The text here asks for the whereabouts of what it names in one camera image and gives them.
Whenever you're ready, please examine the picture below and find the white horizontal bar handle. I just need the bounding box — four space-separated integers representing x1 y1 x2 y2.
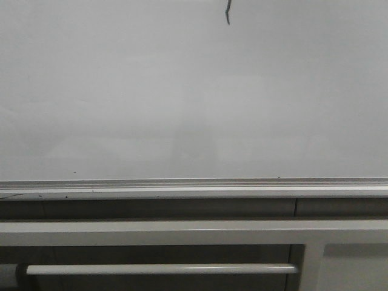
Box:
26 264 299 275

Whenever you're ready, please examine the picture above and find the white whiteboard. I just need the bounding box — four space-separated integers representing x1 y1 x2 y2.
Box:
1 1 387 181

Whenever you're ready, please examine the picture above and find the white cabinet frame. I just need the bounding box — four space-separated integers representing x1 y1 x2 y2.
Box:
1 220 387 290

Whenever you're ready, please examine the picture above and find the aluminium whiteboard marker tray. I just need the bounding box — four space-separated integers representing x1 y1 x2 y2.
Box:
1 177 387 201

